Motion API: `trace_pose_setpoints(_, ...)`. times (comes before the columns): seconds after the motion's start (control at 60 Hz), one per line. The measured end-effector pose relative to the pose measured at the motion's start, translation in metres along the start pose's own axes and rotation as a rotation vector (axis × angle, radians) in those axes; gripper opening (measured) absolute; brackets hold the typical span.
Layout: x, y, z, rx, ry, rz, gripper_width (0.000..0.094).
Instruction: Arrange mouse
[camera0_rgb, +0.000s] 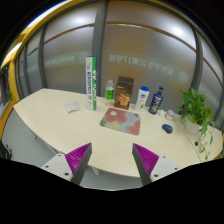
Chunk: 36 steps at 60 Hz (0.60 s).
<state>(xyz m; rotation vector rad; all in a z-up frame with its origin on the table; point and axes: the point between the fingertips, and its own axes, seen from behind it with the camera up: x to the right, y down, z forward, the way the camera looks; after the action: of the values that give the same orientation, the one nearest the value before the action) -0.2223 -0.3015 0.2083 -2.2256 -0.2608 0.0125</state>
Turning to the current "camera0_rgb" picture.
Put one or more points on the tall green white tube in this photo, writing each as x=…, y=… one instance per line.
x=91, y=81

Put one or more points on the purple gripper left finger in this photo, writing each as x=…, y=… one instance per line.
x=78, y=161

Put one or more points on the floral mouse pad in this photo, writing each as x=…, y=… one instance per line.
x=123, y=121

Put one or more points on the green plastic bottle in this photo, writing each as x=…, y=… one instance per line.
x=109, y=92

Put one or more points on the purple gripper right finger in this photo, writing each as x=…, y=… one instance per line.
x=145, y=161

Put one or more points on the brown cardboard box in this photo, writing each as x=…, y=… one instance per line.
x=124, y=90

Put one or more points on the blue black computer mouse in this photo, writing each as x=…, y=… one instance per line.
x=167, y=128

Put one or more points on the potted green plant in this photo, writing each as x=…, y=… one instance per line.
x=194, y=110

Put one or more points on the small white cup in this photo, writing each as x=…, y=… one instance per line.
x=170, y=115

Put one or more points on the white pill blister pack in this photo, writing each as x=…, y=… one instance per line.
x=70, y=107

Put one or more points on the dark blue bottle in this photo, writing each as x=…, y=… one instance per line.
x=156, y=101

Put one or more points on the white shampoo bottle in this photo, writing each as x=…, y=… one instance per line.
x=142, y=98

